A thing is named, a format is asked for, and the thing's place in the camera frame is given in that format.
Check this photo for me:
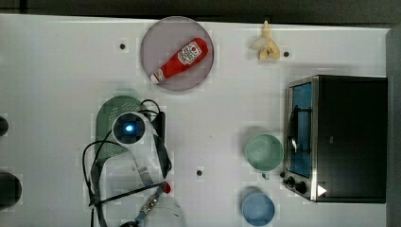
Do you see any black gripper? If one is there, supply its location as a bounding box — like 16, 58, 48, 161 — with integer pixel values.
151, 112, 166, 142

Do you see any green oval strainer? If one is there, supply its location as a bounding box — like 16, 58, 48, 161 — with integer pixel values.
96, 96, 145, 159

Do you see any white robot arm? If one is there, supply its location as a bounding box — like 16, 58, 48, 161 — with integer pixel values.
91, 112, 172, 227

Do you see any red round fruit toy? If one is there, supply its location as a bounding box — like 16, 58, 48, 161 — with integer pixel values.
163, 183, 171, 194

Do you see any red ketchup bottle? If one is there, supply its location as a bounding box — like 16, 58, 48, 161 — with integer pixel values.
149, 38, 209, 84

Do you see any grey round plate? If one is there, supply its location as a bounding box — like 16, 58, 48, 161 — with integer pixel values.
140, 16, 214, 91

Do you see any green mug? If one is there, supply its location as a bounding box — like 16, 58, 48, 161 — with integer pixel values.
243, 133, 284, 180

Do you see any blue bowl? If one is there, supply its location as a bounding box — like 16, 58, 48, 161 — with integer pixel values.
241, 192, 275, 227

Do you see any black round object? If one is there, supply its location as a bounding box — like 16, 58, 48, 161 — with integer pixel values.
0, 116, 9, 136

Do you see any black cup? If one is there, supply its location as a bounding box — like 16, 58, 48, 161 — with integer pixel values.
0, 172, 22, 210

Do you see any black toaster oven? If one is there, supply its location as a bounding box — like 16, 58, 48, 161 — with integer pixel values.
280, 75, 388, 203

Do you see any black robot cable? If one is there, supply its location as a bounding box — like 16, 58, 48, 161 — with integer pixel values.
82, 99, 168, 227

